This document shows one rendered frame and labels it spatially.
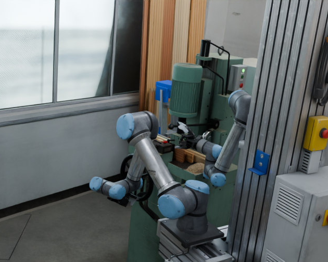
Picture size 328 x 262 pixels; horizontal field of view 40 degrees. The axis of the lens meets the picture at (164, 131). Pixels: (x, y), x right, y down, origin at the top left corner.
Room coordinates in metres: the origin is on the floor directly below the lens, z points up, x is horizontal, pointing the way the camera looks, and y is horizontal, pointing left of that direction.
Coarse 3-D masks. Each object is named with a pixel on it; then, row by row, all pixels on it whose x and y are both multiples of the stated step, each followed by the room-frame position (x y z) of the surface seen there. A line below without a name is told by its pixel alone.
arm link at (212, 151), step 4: (204, 144) 2.33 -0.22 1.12; (208, 144) 2.32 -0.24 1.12; (212, 144) 2.32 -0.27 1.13; (204, 148) 2.32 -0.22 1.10; (208, 148) 2.30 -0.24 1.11; (212, 148) 2.28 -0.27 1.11; (216, 148) 2.28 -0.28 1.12; (220, 148) 2.27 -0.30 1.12; (204, 152) 2.32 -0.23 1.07; (208, 152) 2.29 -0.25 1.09; (212, 152) 2.27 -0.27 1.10; (216, 152) 2.26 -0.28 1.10; (208, 156) 2.29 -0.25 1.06; (212, 156) 2.28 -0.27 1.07; (216, 156) 2.26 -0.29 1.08; (212, 160) 2.28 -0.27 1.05; (216, 160) 2.28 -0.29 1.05
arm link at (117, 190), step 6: (102, 186) 2.14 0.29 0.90; (108, 186) 2.12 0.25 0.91; (114, 186) 2.11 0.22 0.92; (120, 186) 2.10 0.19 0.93; (126, 186) 2.16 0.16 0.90; (102, 192) 2.14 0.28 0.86; (108, 192) 2.10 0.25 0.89; (114, 192) 2.08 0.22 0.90; (120, 192) 2.09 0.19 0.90; (126, 192) 2.15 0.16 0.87; (114, 198) 2.09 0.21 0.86; (120, 198) 2.09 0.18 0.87
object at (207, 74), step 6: (198, 60) 2.91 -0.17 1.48; (210, 60) 2.84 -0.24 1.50; (216, 60) 2.81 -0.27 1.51; (210, 66) 2.83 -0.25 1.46; (216, 66) 2.81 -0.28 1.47; (204, 72) 2.87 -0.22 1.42; (210, 72) 2.83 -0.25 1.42; (210, 78) 2.83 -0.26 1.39; (210, 102) 2.81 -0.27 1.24; (210, 108) 2.81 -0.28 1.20
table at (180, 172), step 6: (132, 150) 2.80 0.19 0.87; (168, 162) 2.57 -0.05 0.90; (174, 162) 2.58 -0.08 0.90; (180, 162) 2.59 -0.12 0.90; (186, 162) 2.60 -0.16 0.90; (168, 168) 2.55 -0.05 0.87; (174, 168) 2.53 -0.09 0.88; (180, 168) 2.50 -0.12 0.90; (174, 174) 2.53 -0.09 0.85; (180, 174) 2.49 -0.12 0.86; (186, 174) 2.46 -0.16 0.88; (192, 174) 2.43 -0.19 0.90; (198, 174) 2.43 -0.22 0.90; (186, 180) 2.46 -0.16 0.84; (198, 180) 2.43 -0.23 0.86; (204, 180) 2.47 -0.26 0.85
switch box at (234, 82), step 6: (234, 66) 2.84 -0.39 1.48; (240, 66) 2.85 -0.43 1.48; (246, 66) 2.88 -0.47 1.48; (234, 72) 2.83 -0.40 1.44; (240, 72) 2.83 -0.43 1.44; (246, 72) 2.88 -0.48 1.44; (234, 78) 2.83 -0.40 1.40; (240, 78) 2.84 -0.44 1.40; (234, 84) 2.82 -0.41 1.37; (234, 90) 2.82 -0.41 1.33
